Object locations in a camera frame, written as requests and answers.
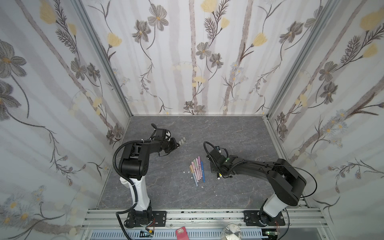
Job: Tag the green capped pink pen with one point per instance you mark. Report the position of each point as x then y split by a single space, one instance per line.
196 169

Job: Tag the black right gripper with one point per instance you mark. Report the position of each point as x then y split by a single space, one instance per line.
217 167

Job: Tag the purple capped pink pen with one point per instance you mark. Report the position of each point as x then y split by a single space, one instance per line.
200 168

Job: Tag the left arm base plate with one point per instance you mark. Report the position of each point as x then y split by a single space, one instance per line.
146 218

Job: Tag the aluminium front rail frame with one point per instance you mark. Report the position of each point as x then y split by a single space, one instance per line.
210 224

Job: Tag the pink object at front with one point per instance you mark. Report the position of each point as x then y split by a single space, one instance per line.
182 234

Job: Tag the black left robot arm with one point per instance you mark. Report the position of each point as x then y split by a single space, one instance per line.
131 163

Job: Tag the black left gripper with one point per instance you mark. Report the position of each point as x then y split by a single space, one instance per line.
174 145

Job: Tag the shiny metal round object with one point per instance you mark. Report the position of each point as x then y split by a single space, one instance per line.
231 232

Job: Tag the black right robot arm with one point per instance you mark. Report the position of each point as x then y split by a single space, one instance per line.
287 183

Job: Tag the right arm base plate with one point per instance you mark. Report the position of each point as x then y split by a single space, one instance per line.
261 219

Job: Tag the light pink capped pen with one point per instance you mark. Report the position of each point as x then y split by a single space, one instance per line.
194 169

